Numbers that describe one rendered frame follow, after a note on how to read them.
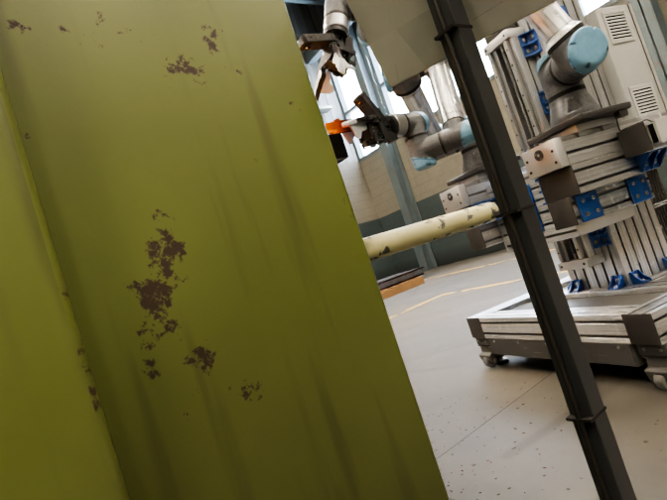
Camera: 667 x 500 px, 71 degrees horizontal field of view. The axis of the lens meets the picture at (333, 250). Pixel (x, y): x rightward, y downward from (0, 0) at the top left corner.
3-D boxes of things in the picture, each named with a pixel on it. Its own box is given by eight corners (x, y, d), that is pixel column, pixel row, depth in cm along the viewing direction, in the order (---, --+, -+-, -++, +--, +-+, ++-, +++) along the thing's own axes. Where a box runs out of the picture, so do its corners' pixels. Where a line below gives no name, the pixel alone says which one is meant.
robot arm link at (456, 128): (450, 47, 175) (481, 149, 152) (422, 61, 179) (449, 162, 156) (440, 23, 165) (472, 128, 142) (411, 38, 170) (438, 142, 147)
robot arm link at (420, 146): (445, 158, 149) (434, 126, 150) (412, 172, 154) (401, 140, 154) (449, 160, 156) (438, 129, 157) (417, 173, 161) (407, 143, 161)
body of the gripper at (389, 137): (375, 140, 140) (403, 136, 147) (365, 113, 140) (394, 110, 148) (359, 150, 146) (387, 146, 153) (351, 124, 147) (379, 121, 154)
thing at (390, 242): (485, 224, 111) (478, 203, 111) (504, 218, 107) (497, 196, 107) (343, 272, 86) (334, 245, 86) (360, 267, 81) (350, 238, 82)
